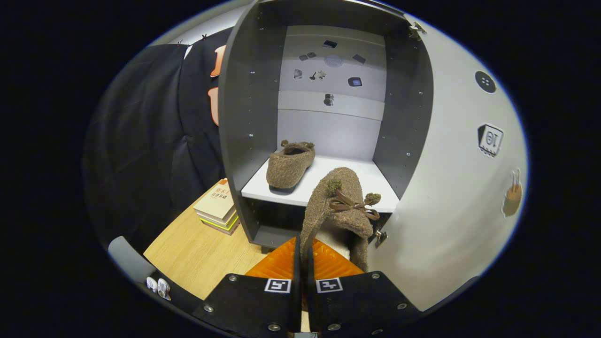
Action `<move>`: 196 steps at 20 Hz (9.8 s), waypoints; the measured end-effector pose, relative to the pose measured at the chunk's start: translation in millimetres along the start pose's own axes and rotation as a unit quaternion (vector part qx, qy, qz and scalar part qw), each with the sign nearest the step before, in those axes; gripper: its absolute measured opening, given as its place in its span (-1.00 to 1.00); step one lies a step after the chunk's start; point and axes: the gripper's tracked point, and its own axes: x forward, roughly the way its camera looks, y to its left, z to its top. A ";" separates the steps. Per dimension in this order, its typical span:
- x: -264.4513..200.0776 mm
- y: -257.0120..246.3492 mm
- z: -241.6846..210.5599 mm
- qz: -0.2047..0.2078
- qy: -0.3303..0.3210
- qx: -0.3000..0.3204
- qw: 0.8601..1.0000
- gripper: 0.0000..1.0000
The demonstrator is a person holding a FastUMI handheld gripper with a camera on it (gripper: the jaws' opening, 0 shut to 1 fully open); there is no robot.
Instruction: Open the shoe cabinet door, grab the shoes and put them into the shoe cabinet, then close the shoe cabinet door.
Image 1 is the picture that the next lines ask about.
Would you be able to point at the pink edged book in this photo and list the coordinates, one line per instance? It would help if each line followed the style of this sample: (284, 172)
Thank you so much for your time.
(230, 231)

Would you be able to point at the black backdrop cloth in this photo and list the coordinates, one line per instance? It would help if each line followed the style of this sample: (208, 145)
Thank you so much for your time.
(155, 141)

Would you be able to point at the beige shoe cabinet door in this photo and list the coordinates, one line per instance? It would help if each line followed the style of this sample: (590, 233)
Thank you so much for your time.
(446, 188)

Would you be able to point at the small white tag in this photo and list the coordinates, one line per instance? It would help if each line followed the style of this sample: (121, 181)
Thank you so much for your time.
(151, 284)
(164, 288)

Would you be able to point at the beige cover book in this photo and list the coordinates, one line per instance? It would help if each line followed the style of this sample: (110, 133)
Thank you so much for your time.
(216, 199)

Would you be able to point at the yellow edged book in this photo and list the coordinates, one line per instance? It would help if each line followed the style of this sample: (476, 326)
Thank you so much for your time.
(225, 224)

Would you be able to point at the row of black cloth clips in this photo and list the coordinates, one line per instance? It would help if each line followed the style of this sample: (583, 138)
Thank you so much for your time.
(204, 36)

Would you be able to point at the grey shoe cabinet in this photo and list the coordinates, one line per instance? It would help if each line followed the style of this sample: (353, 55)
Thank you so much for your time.
(239, 117)

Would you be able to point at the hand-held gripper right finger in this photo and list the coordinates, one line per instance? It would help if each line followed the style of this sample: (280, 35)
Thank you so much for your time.
(311, 305)

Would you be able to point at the brown fuzzy shoe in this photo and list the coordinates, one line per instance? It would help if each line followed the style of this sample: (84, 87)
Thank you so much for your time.
(288, 166)
(338, 185)

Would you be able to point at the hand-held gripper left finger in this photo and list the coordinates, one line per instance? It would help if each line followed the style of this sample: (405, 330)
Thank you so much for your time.
(297, 305)

